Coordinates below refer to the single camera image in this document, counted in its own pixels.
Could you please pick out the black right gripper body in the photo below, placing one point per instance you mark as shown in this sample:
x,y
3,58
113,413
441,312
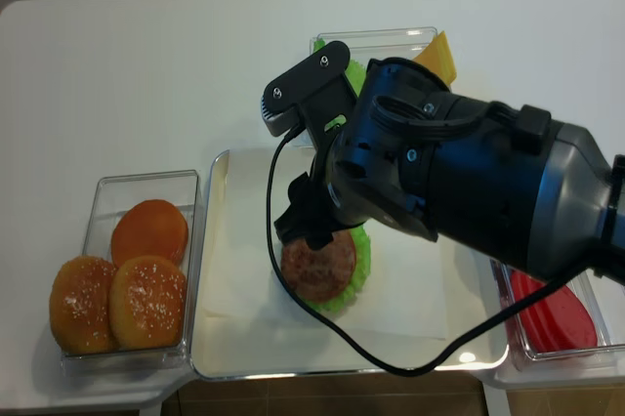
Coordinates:
x,y
368,169

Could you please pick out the brown meat patty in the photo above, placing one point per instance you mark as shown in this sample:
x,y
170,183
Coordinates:
x,y
318,275

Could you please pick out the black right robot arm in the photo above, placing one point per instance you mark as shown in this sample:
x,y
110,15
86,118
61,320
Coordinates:
x,y
527,190

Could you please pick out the green lettuce leaf on burger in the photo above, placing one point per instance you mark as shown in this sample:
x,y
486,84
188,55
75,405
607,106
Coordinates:
x,y
362,270

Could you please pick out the green lettuce in container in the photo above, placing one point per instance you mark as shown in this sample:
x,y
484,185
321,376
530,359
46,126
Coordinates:
x,y
355,73

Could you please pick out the clear lettuce and cheese container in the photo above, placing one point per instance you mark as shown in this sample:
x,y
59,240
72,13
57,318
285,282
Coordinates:
x,y
404,43

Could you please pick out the yellow cheese slices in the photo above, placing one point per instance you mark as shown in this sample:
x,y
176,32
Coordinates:
x,y
437,58

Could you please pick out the white paper sheet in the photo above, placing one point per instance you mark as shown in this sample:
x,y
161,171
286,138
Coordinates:
x,y
402,295

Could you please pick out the white serving tray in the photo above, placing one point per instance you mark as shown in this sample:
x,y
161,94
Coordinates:
x,y
230,347

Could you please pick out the flat orange bottom bun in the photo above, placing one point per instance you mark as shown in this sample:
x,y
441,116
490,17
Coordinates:
x,y
153,227

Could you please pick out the front red tomato slice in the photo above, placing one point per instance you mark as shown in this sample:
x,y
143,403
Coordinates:
x,y
559,323

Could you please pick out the clear patty and tomato container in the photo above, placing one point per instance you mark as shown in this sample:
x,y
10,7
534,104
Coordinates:
x,y
604,302

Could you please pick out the right sesame top bun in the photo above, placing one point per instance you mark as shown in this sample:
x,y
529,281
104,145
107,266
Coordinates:
x,y
146,304

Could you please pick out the sesame bun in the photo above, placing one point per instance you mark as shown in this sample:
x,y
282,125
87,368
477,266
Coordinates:
x,y
78,306
146,304

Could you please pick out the clear bun container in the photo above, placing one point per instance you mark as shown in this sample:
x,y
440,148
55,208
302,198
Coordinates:
x,y
114,197

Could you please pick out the left sesame top bun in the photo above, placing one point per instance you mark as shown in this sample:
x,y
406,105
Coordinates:
x,y
78,306

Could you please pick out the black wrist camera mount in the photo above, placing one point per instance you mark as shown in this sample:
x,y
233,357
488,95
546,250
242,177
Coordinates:
x,y
311,94

